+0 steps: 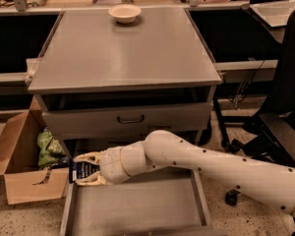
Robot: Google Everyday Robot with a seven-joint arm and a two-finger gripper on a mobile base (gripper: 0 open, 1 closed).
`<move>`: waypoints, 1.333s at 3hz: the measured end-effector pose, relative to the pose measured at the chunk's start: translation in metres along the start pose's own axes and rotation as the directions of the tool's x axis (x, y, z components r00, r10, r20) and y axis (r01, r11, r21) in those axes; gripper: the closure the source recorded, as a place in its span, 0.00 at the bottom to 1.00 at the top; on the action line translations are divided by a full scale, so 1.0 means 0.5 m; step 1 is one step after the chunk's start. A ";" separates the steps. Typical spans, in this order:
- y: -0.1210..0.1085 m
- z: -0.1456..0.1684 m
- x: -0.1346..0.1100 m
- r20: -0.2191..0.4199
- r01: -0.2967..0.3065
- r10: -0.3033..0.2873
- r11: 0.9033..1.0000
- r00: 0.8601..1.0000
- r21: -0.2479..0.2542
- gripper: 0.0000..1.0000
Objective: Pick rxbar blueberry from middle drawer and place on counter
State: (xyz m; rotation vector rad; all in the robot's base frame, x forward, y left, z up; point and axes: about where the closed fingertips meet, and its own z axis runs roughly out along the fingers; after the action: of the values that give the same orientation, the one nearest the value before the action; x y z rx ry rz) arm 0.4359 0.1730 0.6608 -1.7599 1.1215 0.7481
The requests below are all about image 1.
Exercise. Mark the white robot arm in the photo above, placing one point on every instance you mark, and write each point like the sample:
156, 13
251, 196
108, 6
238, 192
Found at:
164, 149

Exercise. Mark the grey closed top drawer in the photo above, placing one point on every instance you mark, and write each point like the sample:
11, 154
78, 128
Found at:
101, 123

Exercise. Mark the black office chair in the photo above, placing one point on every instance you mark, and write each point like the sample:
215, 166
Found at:
274, 123

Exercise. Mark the blue rxbar blueberry wrapper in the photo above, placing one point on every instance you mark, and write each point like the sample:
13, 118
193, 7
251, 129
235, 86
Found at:
79, 171

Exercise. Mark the green snack bag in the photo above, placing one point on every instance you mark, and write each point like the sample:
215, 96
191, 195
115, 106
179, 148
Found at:
51, 154

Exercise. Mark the brown cardboard box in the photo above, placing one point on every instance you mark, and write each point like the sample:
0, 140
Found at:
19, 161

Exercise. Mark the open laptop computer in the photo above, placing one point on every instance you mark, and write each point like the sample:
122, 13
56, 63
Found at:
273, 12

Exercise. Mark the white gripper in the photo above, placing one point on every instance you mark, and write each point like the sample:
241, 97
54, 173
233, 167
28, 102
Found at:
110, 165

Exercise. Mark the grey drawer cabinet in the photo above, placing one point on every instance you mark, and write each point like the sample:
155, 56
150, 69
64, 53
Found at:
94, 62

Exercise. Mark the grey open middle drawer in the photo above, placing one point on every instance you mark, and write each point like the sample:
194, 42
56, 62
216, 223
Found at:
164, 202

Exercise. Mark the white ceramic bowl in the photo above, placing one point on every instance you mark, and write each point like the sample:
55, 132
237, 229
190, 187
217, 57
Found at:
125, 13

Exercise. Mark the black drawer handle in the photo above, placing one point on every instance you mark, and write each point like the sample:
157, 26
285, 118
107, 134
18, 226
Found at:
131, 120

